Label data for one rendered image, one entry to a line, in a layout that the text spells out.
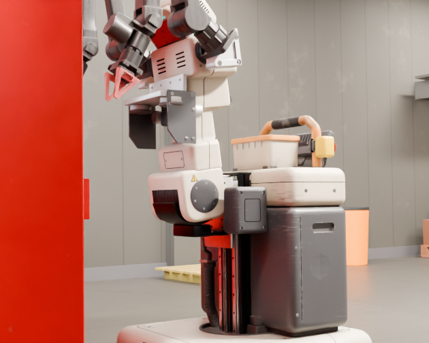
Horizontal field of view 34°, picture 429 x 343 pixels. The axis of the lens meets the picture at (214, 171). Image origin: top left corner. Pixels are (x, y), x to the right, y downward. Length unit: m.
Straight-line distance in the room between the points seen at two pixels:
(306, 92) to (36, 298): 7.15
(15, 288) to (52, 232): 0.09
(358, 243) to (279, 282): 5.43
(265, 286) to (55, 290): 1.41
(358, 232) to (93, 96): 3.11
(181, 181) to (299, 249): 0.42
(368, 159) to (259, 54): 1.92
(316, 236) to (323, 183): 0.17
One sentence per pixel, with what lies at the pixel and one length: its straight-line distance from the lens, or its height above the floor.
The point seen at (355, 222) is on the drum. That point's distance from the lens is 7.64.
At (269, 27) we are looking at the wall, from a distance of 7.81.
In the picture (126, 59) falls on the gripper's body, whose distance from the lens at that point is 1.97.
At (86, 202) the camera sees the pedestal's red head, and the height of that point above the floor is 0.71.
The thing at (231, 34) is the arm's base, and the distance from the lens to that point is 2.12.
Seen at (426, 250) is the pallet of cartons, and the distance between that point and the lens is 8.87.
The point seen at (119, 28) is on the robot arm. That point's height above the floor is 1.18.
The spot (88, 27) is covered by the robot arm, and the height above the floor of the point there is 1.28.
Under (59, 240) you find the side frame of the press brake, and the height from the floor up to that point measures 0.66.
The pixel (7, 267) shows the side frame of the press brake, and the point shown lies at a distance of 0.97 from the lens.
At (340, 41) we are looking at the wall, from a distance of 8.46.
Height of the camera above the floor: 0.71
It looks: 2 degrees up
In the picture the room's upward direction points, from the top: 1 degrees counter-clockwise
